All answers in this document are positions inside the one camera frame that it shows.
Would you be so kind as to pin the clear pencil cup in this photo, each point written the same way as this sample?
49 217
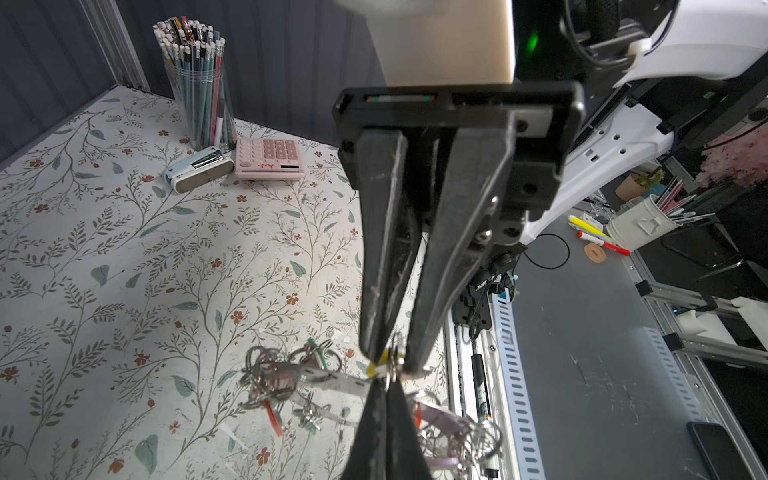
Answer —
193 55

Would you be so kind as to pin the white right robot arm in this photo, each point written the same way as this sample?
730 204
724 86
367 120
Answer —
656 76

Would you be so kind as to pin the white blue stapler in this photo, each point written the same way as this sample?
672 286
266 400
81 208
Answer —
200 168

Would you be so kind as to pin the large metal keyring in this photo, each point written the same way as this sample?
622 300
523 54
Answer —
449 441

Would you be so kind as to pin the white pen holder cup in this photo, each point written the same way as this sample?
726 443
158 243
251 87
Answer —
641 224

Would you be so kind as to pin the white slotted cable duct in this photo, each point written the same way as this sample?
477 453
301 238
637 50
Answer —
524 453

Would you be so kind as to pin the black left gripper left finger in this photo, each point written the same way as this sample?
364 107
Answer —
368 454

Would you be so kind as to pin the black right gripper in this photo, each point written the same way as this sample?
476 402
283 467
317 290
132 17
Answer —
483 121

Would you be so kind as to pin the red tagged key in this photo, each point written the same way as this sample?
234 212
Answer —
274 418

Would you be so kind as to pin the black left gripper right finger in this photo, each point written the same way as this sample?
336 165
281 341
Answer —
404 456

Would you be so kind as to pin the yellow tagged key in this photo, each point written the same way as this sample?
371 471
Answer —
388 366

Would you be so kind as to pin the pink calculator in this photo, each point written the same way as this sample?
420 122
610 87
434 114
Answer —
268 159

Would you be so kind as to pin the red marker pen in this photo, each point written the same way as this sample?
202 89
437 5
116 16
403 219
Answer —
602 243

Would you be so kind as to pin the yellow highlighter pen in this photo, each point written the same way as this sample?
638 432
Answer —
587 227

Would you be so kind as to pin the black marker pen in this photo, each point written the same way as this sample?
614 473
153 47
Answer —
479 381

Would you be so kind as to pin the green tagged silver key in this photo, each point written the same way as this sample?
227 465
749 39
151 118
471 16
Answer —
317 354

